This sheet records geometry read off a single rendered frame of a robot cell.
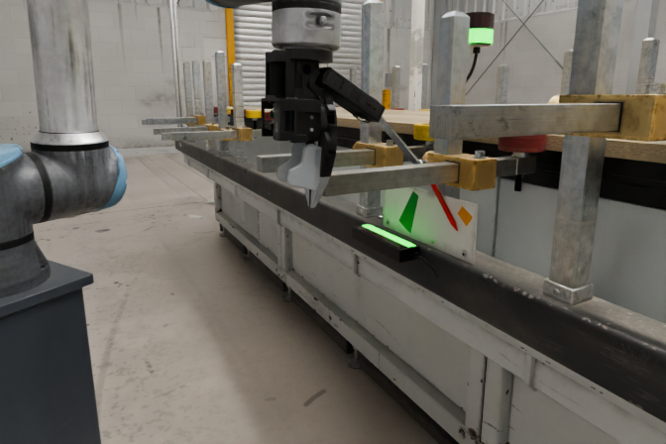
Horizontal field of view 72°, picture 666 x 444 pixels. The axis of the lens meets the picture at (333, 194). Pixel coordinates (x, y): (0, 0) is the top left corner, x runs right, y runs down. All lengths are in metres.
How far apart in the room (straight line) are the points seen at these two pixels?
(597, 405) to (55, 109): 1.08
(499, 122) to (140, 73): 8.06
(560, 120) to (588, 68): 0.13
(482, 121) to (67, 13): 0.87
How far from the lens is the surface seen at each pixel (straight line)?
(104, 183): 1.13
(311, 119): 0.60
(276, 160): 0.87
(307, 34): 0.59
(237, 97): 1.93
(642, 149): 0.84
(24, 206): 1.07
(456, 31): 0.81
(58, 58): 1.10
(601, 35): 0.65
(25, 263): 1.08
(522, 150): 0.87
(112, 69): 8.35
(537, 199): 0.97
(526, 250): 1.01
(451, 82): 0.81
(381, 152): 0.95
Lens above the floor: 0.97
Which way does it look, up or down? 12 degrees down
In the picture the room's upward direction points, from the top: straight up
